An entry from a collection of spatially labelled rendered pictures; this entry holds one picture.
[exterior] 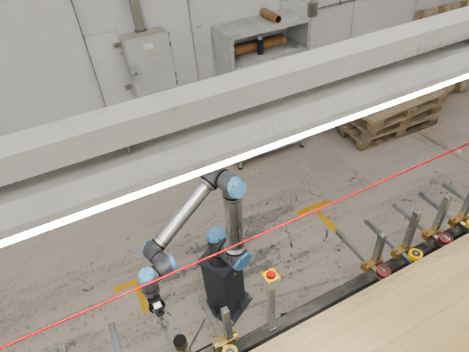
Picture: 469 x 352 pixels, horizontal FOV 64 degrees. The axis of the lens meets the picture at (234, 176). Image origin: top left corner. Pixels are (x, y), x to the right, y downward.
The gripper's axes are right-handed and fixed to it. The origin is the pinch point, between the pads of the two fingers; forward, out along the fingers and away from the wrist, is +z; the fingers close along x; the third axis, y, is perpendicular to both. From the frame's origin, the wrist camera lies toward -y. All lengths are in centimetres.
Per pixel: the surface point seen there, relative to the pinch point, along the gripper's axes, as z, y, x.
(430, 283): -9, -60, -141
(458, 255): -8, -54, -171
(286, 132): -153, -68, -37
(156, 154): -156, -66, -10
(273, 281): -39, -35, -55
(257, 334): 12, -32, -46
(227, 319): -23.3, -33.3, -29.0
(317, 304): 12, -32, -87
